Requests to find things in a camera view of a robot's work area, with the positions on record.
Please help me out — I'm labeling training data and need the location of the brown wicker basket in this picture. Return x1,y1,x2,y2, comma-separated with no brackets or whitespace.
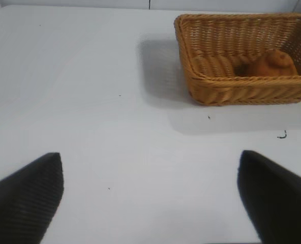
174,13,301,107

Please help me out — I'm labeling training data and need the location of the orange-brown bread roll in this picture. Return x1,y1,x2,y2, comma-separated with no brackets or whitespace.
233,48,298,77

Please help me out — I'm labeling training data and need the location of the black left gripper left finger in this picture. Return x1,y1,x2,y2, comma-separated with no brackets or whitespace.
0,152,65,244

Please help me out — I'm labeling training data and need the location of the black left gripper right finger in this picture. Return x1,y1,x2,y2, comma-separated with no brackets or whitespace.
236,149,301,244

